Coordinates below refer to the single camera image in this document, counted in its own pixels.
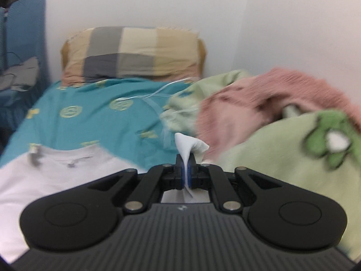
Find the teal printed bedsheet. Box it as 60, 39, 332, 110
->
0, 77, 199, 173

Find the green fleece blanket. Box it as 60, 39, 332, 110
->
161, 69, 361, 263

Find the white t-shirt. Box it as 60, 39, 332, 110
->
0, 133, 210, 264

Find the brown cushion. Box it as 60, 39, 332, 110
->
60, 37, 208, 86

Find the white charging cable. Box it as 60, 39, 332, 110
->
117, 78, 198, 151

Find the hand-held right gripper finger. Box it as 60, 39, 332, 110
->
85, 154, 188, 214
187, 158, 282, 213

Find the plaid pillow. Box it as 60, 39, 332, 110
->
62, 27, 201, 83

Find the pink fleece blanket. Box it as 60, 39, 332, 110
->
194, 68, 361, 159

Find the grey cloth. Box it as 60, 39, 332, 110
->
0, 56, 40, 91

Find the black cable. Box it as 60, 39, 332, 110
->
5, 50, 24, 63

